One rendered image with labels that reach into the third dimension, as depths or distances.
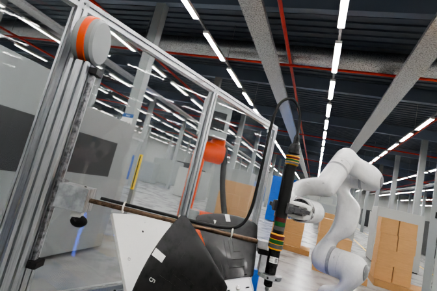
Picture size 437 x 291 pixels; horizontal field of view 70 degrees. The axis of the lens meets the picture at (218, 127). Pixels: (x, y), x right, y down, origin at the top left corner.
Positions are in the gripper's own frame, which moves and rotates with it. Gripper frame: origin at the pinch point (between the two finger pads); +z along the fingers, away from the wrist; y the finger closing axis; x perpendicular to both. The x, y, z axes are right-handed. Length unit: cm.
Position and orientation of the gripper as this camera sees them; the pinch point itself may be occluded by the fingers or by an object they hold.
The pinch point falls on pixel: (282, 206)
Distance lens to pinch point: 100.5
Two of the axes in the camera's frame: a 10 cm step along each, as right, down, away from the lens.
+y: -8.1, -1.0, 5.9
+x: 2.3, -9.6, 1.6
